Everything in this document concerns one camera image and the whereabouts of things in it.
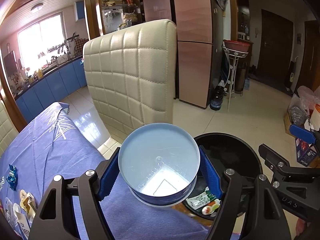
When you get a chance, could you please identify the grey plastic bag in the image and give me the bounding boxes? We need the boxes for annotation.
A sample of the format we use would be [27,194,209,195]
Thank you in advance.
[288,94,308,126]

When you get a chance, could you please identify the person's hand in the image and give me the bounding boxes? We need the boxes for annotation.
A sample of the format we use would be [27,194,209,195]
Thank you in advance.
[296,218,308,236]

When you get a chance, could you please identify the blue kitchen cabinets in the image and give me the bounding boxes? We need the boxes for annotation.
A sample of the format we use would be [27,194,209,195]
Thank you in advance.
[15,56,87,123]

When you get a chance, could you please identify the dark wooden door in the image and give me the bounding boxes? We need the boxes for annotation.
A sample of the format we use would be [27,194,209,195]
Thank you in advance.
[257,9,293,84]

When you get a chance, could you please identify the blue foil candy wrapper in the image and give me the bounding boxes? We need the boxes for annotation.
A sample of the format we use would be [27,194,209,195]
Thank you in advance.
[6,164,18,191]

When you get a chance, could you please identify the purple cardboard box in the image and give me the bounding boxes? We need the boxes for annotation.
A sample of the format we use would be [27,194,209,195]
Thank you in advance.
[296,138,319,168]

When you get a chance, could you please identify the black round trash bin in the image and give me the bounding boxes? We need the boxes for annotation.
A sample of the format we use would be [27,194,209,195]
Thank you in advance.
[182,132,263,225]

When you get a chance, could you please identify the pink copper refrigerator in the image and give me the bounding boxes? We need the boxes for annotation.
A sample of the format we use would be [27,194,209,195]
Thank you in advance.
[143,0,223,108]

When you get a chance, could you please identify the light blue round tin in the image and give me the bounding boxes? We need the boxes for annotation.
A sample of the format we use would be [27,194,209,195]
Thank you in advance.
[118,123,200,207]

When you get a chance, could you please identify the red basin on stand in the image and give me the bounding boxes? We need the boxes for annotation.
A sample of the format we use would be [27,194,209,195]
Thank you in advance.
[223,40,249,53]

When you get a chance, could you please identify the crumpled beige wrapper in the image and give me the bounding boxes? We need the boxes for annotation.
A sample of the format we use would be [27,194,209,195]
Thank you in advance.
[20,190,37,223]

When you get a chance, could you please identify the blue patterned tablecloth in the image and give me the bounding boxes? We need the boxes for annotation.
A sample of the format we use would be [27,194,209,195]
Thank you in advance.
[1,102,210,239]

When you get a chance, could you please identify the trash pile in bin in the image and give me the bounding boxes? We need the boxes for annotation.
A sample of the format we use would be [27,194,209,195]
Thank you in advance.
[186,187,221,216]

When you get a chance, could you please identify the cream quilted leather chair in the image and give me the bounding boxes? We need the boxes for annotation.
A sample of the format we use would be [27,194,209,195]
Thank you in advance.
[83,19,177,143]

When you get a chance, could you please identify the white metal plant stand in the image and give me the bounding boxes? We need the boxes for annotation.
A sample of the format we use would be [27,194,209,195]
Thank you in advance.
[222,40,248,110]

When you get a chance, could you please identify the dark blue water jug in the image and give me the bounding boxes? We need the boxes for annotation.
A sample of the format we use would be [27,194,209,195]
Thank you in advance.
[209,80,225,111]

